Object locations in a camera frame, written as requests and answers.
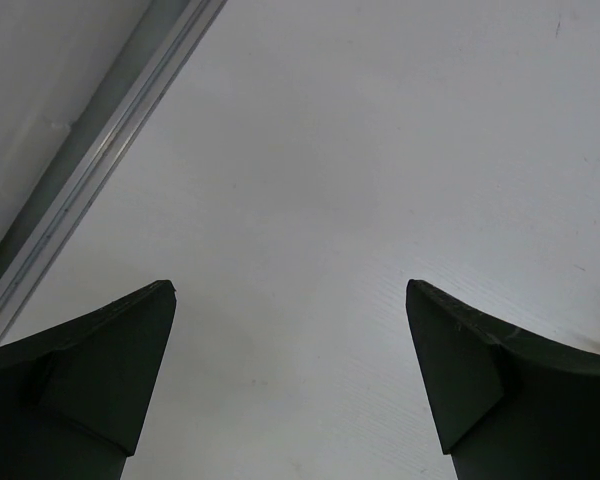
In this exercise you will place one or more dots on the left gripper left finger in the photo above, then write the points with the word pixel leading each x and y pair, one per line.
pixel 74 398

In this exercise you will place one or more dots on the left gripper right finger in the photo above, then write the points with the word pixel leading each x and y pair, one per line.
pixel 506 403

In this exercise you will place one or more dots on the left aluminium rail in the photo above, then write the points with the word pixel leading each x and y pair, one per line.
pixel 141 71

